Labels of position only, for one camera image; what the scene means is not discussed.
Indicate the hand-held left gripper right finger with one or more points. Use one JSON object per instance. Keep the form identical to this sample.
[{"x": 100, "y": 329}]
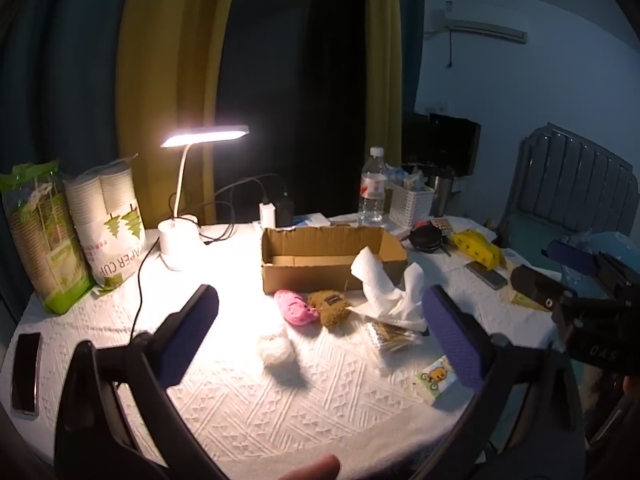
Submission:
[{"x": 452, "y": 340}]

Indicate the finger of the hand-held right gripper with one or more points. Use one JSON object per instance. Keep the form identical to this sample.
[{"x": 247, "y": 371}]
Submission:
[
  {"x": 537, "y": 287},
  {"x": 570, "y": 256}
]

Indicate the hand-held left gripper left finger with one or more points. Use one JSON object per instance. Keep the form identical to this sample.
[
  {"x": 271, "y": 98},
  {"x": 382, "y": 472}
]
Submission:
[{"x": 185, "y": 340}]

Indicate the small cartoon print packet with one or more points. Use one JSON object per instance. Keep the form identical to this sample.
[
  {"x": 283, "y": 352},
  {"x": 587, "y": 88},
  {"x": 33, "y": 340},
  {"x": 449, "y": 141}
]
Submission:
[{"x": 435, "y": 377}]

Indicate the clear plastic packet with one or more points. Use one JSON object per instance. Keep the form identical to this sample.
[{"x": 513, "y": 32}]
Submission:
[{"x": 392, "y": 337}]

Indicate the white paper towel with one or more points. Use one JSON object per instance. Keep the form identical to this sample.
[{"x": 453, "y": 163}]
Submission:
[{"x": 390, "y": 295}]

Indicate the white fluffy ball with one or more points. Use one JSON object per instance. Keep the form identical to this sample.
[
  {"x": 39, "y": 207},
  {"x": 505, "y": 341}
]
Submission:
[{"x": 274, "y": 349}]

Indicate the pink plush toy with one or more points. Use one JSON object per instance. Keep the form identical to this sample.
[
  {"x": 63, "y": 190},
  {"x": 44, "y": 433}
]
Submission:
[{"x": 295, "y": 307}]

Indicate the brown plush toy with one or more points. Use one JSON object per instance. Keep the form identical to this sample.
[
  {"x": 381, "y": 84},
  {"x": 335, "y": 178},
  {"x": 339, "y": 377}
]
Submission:
[{"x": 330, "y": 310}]

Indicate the cardboard box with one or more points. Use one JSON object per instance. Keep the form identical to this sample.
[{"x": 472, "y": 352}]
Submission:
[{"x": 320, "y": 260}]

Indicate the person's right hand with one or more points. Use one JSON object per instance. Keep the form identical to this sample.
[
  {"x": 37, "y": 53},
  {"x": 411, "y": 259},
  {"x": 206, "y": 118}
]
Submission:
[{"x": 632, "y": 386}]

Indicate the person's left hand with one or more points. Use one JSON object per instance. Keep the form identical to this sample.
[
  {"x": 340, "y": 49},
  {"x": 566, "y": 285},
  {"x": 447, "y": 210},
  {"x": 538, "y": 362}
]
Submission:
[{"x": 312, "y": 469}]

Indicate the pale yellow packet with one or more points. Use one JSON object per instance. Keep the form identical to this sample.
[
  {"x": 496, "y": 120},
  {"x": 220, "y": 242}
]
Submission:
[{"x": 522, "y": 301}]

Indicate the teal seat cushion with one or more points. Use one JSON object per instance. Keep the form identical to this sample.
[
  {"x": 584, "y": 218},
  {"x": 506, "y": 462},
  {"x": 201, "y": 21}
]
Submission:
[{"x": 530, "y": 235}]

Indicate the grey smartphone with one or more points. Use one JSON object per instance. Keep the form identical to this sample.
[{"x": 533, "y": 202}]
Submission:
[{"x": 486, "y": 275}]

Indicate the grey fuzzy cloth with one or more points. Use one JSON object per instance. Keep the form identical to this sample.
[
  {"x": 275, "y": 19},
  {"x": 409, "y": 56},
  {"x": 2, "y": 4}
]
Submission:
[{"x": 595, "y": 387}]

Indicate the yellow plastic bag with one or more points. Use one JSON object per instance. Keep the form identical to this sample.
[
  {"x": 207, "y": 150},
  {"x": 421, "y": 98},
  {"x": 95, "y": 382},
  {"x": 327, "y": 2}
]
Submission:
[{"x": 477, "y": 249}]

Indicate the grey slatted chair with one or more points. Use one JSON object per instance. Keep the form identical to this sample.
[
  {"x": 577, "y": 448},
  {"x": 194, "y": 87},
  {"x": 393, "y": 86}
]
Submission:
[{"x": 575, "y": 175}]

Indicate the white desk lamp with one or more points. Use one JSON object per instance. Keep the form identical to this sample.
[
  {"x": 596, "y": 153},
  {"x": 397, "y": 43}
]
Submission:
[{"x": 177, "y": 245}]

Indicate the black pouch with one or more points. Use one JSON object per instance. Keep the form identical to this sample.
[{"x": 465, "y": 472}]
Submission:
[{"x": 426, "y": 238}]

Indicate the patterned card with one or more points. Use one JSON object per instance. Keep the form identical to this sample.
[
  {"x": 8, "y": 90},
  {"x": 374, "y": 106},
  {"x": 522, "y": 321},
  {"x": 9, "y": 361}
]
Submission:
[{"x": 441, "y": 224}]

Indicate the steel thermos mug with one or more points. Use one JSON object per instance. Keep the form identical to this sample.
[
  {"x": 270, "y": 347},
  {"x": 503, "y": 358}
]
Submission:
[{"x": 442, "y": 192}]

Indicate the white woven basket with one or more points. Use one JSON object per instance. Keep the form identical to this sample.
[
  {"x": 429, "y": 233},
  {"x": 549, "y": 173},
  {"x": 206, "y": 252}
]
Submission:
[{"x": 410, "y": 207}]

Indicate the white paper cup pack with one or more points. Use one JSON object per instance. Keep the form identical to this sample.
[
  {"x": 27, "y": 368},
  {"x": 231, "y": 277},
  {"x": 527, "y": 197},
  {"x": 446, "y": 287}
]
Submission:
[{"x": 107, "y": 220}]

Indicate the white charger plug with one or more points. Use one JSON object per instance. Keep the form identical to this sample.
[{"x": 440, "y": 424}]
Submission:
[{"x": 267, "y": 215}]

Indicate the white paper sheet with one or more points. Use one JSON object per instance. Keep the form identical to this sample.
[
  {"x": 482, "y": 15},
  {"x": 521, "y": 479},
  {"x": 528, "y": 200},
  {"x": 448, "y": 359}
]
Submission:
[{"x": 345, "y": 219}]

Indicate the black smartphone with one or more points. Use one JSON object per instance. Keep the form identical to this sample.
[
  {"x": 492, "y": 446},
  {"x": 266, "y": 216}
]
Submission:
[{"x": 26, "y": 375}]

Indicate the black power adapter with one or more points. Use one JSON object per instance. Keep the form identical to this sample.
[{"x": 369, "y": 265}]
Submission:
[{"x": 285, "y": 210}]

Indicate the clear water bottle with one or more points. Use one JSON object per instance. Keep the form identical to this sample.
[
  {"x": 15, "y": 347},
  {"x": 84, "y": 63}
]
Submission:
[{"x": 371, "y": 195}]

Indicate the black monitor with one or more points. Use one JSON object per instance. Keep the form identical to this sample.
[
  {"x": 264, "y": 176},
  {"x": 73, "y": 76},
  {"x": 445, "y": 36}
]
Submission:
[{"x": 445, "y": 142}]

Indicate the green paper cup pack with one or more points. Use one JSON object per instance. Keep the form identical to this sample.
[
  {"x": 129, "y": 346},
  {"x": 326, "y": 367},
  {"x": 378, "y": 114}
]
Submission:
[{"x": 45, "y": 245}]

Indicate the assorted small packets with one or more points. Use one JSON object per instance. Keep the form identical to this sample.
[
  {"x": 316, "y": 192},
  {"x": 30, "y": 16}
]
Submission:
[{"x": 405, "y": 177}]

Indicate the blue and white box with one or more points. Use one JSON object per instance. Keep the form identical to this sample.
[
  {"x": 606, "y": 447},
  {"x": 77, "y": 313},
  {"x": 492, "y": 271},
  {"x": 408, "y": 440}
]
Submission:
[{"x": 310, "y": 220}]

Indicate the white air conditioner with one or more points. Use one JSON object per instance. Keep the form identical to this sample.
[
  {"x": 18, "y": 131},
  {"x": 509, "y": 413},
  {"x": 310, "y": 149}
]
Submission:
[{"x": 480, "y": 22}]

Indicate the narrow yellow curtain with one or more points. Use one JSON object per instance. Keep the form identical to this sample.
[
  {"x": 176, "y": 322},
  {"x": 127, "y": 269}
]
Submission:
[{"x": 387, "y": 60}]

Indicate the narrow teal curtain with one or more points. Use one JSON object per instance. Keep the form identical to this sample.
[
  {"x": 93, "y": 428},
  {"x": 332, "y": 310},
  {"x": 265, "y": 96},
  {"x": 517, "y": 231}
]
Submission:
[{"x": 412, "y": 35}]

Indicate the dark window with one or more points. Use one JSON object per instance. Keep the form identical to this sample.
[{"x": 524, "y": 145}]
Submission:
[{"x": 295, "y": 85}]

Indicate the wide yellow curtain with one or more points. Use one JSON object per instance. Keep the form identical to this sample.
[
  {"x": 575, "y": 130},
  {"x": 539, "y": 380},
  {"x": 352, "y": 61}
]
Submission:
[{"x": 165, "y": 60}]

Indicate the wide teal curtain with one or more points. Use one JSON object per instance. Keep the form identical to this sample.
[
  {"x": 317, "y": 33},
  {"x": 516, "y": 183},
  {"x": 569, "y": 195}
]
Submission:
[{"x": 65, "y": 60}]

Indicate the white wall socket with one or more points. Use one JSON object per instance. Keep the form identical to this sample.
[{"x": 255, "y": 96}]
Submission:
[{"x": 440, "y": 108}]

